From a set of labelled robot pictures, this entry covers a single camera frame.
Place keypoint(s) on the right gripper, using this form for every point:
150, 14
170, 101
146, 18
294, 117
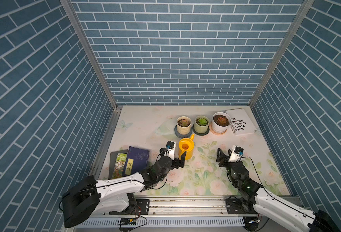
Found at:
223, 157

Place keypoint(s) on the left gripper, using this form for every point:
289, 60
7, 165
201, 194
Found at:
181, 164

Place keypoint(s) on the yellow plastic watering can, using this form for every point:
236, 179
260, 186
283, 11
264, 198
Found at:
186, 145

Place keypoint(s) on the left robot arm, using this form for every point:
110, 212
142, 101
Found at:
91, 196

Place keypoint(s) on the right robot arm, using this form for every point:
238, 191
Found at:
255, 197

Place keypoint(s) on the cream pot with succulent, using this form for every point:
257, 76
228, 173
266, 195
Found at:
183, 125

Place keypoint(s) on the white pot with red succulent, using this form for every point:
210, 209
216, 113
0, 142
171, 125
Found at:
221, 121

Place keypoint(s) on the green pot with succulent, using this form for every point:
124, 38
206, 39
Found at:
201, 125

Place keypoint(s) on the dark grey saucer left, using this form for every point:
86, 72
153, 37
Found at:
182, 135

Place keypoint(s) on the pink saucer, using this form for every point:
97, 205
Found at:
214, 132

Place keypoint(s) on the dark green saucer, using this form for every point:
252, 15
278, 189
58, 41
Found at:
204, 134

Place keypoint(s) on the dark blue book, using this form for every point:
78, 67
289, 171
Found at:
137, 159

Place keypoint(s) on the white book black text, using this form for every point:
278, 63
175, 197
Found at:
241, 124

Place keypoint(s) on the green cover book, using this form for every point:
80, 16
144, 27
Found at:
116, 163

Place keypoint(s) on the small green circuit board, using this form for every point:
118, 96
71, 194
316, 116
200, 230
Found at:
131, 222

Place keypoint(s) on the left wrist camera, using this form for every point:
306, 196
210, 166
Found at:
170, 149

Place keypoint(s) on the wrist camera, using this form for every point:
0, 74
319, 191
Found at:
235, 154
170, 149

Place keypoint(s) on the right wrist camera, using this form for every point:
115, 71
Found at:
235, 154

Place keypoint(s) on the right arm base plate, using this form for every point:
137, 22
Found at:
239, 206

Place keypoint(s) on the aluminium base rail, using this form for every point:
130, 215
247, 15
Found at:
180, 214

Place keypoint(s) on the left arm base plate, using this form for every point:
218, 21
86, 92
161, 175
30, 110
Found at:
141, 208

